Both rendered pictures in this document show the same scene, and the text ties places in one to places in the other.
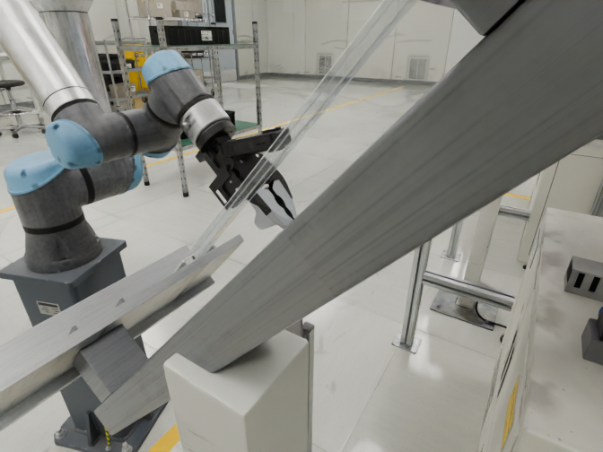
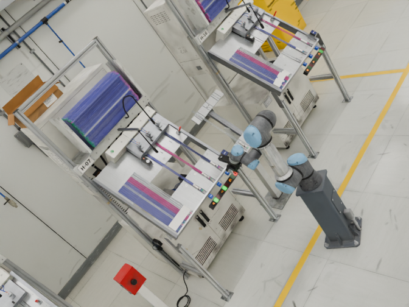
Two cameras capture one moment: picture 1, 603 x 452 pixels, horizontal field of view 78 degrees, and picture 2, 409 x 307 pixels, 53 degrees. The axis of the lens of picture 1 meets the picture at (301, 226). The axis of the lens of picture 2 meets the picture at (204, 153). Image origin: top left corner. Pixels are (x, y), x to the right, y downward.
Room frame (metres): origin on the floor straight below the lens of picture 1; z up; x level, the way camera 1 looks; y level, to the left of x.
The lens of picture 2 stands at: (2.72, 1.20, 2.32)
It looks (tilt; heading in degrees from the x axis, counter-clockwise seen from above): 29 degrees down; 210
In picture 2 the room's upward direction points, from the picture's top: 38 degrees counter-clockwise
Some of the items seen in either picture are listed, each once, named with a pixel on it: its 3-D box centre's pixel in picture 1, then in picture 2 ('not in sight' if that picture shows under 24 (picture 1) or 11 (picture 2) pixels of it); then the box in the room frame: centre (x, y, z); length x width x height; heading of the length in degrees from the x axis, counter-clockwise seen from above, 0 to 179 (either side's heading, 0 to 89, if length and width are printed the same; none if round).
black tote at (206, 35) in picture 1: (192, 35); not in sight; (2.91, 0.76, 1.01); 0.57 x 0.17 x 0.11; 148
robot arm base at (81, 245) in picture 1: (59, 236); (307, 176); (0.74, 0.54, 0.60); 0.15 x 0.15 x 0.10
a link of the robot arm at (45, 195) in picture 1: (47, 186); (299, 165); (0.74, 0.54, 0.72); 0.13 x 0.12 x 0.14; 145
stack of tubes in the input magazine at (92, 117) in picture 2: not in sight; (101, 108); (0.40, -0.57, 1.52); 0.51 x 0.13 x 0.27; 148
